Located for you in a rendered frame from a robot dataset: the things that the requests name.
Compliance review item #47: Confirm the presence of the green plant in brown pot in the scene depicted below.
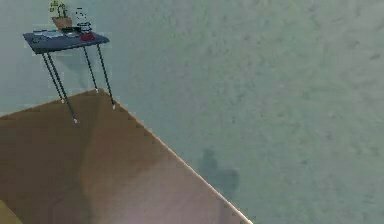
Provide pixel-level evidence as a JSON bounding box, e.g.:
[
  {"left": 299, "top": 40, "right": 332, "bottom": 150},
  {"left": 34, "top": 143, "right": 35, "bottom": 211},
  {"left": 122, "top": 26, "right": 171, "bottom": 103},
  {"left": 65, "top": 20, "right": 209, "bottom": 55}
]
[{"left": 49, "top": 0, "right": 73, "bottom": 31}]

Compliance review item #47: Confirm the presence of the dark grey thin-legged table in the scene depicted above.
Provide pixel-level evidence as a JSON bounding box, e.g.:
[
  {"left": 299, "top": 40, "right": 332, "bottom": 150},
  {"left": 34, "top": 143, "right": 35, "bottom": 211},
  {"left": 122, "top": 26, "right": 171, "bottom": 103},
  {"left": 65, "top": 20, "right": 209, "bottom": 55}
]
[{"left": 22, "top": 30, "right": 117, "bottom": 125}]

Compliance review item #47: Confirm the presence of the clear glass jar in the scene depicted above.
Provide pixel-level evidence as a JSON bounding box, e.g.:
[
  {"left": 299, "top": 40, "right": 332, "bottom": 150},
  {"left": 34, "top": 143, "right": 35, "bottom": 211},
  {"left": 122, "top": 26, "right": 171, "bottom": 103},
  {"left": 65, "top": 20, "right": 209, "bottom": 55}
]
[{"left": 74, "top": 7, "right": 93, "bottom": 35}]

